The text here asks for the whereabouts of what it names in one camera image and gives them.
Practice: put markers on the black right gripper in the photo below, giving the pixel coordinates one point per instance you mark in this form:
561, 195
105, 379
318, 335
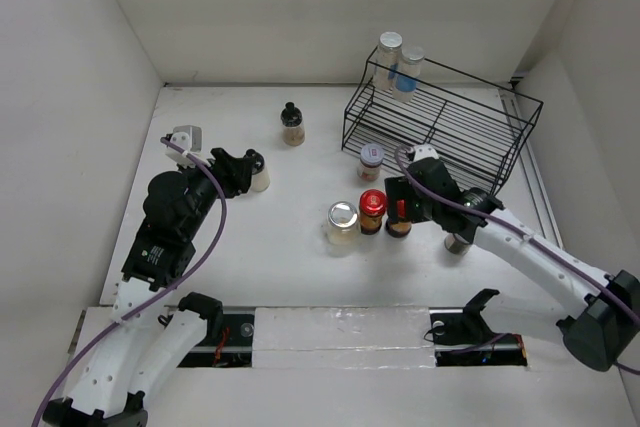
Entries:
401, 188

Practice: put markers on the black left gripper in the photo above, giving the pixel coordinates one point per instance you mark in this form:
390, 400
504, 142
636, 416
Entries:
231, 172

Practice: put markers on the white bottle black cap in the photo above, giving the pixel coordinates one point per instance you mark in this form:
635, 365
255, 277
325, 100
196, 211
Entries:
260, 179

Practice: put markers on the red-lid sauce jar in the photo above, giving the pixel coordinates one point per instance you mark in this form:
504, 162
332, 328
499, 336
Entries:
398, 226
372, 208

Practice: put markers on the clear jar silver lid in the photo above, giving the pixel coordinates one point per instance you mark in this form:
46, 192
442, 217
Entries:
342, 223

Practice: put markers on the blue-label silver-lid jar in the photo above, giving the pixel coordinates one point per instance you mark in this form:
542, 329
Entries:
409, 67

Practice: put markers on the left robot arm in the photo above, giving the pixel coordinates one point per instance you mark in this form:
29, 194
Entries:
112, 379

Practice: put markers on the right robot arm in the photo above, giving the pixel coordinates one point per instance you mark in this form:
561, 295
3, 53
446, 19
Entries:
600, 316

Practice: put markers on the dark spice jar white lid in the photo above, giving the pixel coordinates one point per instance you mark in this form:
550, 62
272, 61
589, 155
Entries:
456, 244

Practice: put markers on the white-lid spice jar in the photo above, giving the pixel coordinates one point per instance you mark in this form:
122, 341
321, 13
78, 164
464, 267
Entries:
370, 161

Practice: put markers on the black-cap spice shaker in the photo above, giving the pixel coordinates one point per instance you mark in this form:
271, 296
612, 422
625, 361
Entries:
293, 131

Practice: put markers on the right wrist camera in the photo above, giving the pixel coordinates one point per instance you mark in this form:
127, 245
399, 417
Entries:
419, 152

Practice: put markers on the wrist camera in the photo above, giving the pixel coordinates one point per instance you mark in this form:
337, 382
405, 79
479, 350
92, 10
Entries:
419, 152
188, 138

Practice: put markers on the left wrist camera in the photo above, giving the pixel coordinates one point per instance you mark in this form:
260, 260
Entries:
188, 138

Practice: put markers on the black wire rack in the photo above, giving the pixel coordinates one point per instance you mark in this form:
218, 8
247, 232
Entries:
479, 128

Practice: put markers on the metal base rail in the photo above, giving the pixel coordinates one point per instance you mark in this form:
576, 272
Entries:
377, 338

